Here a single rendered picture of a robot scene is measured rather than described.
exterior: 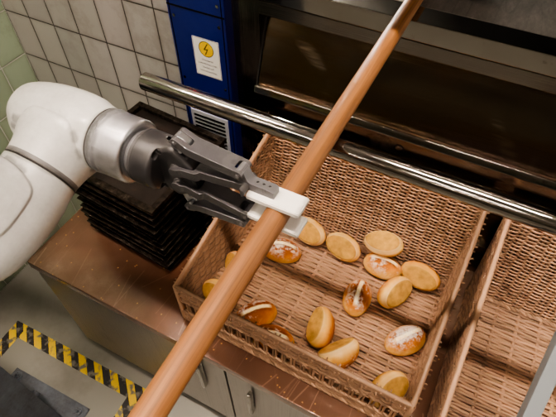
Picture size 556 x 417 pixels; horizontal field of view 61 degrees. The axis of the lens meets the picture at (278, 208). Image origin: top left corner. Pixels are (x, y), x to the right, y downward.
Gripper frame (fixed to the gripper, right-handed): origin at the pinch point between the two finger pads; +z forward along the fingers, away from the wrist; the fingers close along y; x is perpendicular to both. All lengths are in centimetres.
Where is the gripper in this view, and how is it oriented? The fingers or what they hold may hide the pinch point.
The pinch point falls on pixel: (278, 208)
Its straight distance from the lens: 57.2
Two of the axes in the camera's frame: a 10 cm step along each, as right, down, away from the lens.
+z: 8.9, 3.6, -2.9
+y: 0.0, 6.3, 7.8
